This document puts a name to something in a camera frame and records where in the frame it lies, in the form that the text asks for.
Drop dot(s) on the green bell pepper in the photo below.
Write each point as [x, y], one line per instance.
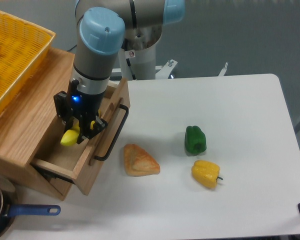
[195, 141]

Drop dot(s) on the white metal bracket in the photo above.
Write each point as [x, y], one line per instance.
[223, 70]

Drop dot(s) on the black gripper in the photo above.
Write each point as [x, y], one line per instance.
[82, 101]

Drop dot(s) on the yellow plastic basket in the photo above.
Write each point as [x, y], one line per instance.
[23, 46]

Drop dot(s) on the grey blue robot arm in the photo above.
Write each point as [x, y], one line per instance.
[108, 31]

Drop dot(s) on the blue handled black pan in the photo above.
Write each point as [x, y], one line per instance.
[11, 208]

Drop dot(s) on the triangular toasted bread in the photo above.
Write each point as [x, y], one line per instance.
[138, 162]

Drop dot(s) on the wooden drawer cabinet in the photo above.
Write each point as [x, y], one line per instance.
[27, 118]

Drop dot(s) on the black drawer handle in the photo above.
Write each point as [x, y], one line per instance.
[115, 138]

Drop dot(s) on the open wooden top drawer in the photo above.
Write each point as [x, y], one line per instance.
[65, 166]

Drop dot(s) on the yellow banana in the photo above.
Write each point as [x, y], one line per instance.
[71, 136]

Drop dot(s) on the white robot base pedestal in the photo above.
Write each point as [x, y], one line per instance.
[137, 56]

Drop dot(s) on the yellow bell pepper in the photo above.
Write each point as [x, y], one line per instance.
[206, 173]

